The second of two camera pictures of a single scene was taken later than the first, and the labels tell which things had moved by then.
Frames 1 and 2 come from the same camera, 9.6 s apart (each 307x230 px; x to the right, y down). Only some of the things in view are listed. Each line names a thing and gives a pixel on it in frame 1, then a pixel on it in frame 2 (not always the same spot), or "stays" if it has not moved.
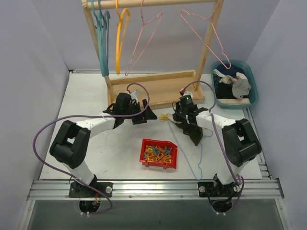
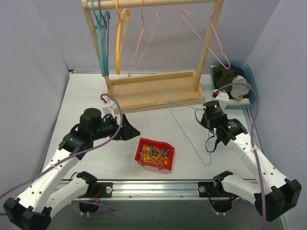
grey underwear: [241, 86] stays
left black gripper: [138, 112] → [122, 129]
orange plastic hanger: [123, 23] stays
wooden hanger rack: [170, 88] stays
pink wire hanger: [210, 19] stays
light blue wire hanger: [200, 151] → [183, 130]
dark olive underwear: [192, 129] → [222, 76]
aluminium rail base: [251, 189] stays
